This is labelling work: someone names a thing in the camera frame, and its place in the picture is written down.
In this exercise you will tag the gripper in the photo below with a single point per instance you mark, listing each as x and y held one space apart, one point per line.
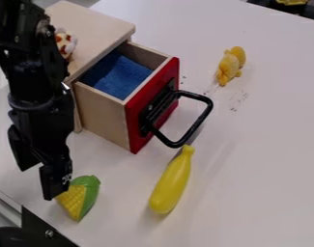
43 128

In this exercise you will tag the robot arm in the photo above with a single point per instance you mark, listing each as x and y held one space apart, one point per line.
25 54

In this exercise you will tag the half toy corn piece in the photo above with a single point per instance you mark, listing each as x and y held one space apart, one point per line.
79 197

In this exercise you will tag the red front wooden drawer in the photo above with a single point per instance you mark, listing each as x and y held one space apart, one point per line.
150 96

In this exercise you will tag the blue cloth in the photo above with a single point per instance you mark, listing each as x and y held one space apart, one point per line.
118 75

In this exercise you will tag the white orange plush toy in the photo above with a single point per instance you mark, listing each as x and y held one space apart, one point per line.
66 41

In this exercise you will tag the yellow toy banana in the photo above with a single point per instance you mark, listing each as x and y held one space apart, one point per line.
172 183

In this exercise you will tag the wooden cabinet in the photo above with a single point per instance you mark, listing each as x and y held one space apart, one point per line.
99 29

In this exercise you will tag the black metal bracket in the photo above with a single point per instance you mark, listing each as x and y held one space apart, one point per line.
30 233

